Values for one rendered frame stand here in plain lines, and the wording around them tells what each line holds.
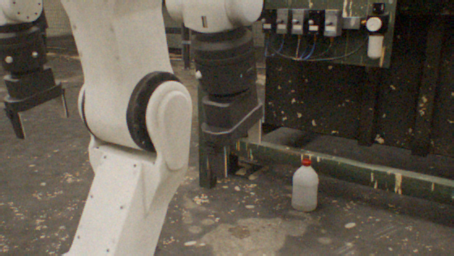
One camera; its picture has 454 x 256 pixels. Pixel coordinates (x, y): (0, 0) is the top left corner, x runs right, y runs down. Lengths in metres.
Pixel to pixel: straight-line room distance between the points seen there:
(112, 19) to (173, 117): 0.18
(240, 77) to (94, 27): 0.25
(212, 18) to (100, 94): 0.27
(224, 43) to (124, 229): 0.37
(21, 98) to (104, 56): 0.25
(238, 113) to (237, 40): 0.11
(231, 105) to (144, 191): 0.25
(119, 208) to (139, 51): 0.27
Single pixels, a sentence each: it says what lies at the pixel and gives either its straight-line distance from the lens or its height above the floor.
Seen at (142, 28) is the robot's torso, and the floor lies 0.75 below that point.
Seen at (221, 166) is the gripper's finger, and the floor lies 0.55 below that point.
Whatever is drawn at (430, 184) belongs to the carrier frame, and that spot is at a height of 0.17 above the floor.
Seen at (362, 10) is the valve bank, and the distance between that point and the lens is 1.62.
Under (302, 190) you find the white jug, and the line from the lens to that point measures 1.70.
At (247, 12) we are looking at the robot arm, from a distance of 0.56.
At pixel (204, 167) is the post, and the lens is 1.88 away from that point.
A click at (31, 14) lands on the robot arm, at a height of 0.77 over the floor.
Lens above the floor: 0.80
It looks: 17 degrees down
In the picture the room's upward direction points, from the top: straight up
